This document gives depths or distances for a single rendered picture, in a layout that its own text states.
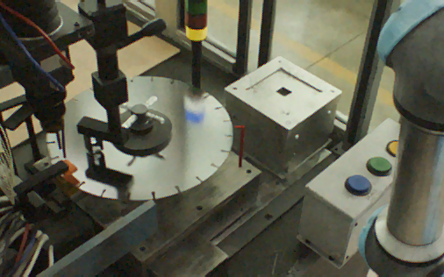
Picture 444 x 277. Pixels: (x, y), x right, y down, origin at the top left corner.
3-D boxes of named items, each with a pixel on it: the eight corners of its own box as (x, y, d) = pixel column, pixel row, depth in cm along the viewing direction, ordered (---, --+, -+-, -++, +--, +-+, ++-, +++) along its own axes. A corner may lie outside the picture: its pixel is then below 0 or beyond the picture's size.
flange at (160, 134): (118, 109, 114) (116, 98, 113) (176, 114, 115) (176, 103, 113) (103, 149, 106) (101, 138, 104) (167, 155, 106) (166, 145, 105)
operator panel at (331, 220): (374, 167, 138) (388, 117, 128) (416, 193, 133) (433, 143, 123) (295, 237, 121) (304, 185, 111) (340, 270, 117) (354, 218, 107)
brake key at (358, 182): (354, 178, 115) (356, 171, 114) (372, 189, 113) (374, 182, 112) (341, 189, 113) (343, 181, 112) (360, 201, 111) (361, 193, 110)
